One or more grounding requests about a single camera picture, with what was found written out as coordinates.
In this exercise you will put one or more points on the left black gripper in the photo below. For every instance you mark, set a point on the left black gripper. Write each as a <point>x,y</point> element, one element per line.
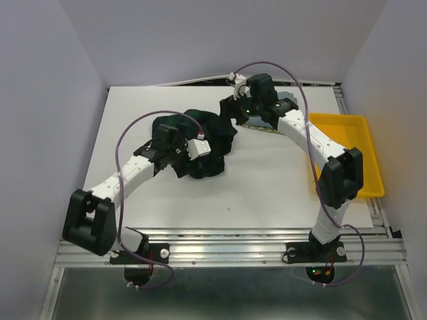
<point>181,169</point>

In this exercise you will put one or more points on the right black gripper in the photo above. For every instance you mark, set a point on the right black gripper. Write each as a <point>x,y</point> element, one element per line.
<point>229,108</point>

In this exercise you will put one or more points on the lemon print skirt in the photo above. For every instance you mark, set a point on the lemon print skirt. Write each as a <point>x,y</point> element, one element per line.
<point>256,123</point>

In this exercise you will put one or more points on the dark green skirt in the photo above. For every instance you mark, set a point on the dark green skirt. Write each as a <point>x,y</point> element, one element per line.
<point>219,133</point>

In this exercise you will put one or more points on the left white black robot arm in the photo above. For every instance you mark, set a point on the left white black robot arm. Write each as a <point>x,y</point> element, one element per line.
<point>94,219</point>

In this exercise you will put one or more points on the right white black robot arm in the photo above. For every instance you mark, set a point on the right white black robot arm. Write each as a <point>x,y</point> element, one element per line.
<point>341,168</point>

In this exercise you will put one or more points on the yellow plastic tray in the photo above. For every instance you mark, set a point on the yellow plastic tray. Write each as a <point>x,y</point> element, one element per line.
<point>353,131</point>

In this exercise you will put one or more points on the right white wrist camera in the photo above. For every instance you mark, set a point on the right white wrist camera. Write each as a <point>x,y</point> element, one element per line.
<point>238,82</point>

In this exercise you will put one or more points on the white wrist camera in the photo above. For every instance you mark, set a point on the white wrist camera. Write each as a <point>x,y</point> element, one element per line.
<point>197,148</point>
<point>238,82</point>

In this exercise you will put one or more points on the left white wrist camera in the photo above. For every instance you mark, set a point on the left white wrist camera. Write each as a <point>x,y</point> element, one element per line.
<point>197,148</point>

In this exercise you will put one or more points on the aluminium rail frame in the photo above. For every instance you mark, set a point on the aluminium rail frame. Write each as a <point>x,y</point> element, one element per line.
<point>382,289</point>

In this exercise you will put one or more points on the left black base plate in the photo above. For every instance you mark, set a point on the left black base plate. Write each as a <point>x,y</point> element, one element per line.
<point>142,275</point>

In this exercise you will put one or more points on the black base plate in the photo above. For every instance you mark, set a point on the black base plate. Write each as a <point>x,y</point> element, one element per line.
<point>142,275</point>
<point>320,260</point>

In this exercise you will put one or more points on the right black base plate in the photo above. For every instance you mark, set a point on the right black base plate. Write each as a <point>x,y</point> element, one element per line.
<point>320,260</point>

